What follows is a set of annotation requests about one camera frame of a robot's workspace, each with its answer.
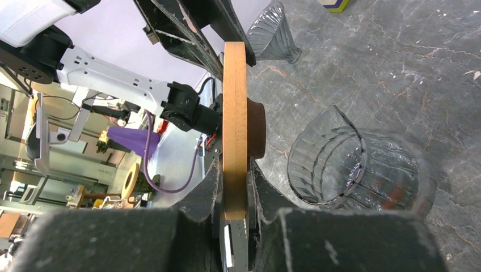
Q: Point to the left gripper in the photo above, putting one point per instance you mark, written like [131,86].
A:
[177,25]

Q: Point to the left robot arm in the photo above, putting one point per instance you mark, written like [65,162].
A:
[33,47]

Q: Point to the glass cone dripper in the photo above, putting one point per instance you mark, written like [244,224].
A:
[270,36]

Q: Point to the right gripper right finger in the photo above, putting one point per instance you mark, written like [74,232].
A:
[294,239]

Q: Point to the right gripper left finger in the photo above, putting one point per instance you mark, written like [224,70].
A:
[178,238]

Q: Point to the glass coffee server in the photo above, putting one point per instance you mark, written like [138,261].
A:
[335,165]

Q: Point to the multicoloured block stack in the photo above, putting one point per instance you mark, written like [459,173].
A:
[334,5]

